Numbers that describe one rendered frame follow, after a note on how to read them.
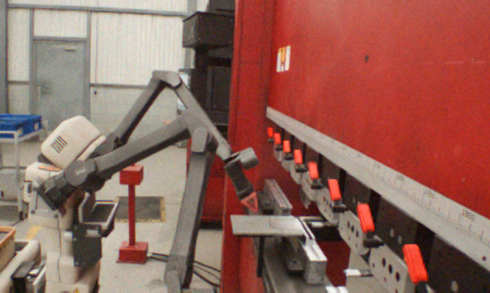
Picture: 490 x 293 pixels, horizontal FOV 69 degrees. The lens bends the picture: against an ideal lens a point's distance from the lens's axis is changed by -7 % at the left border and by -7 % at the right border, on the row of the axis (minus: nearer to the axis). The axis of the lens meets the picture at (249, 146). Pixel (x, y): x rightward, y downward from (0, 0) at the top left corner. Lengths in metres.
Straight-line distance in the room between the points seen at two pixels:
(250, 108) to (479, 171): 1.83
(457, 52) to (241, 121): 1.78
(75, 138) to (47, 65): 7.60
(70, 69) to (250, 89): 6.80
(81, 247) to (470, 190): 1.20
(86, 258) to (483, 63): 1.28
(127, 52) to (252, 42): 6.45
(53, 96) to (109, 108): 1.23
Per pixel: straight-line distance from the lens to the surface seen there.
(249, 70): 2.27
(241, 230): 1.45
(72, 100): 8.78
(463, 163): 0.60
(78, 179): 1.18
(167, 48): 8.49
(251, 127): 2.29
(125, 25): 8.61
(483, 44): 0.59
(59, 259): 1.50
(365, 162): 0.89
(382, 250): 0.80
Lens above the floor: 1.55
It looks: 10 degrees down
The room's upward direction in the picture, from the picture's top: 4 degrees clockwise
